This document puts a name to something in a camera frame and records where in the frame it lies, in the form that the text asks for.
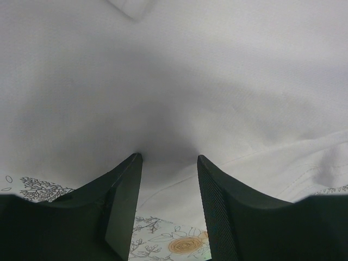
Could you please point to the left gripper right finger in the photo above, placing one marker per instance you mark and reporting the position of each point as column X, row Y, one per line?
column 245, row 224

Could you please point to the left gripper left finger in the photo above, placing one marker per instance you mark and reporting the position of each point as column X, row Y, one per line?
column 93, row 222

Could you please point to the white t shirt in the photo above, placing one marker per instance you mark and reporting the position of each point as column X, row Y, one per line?
column 259, row 87

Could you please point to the floral table mat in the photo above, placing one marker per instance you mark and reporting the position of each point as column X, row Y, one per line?
column 178, row 242

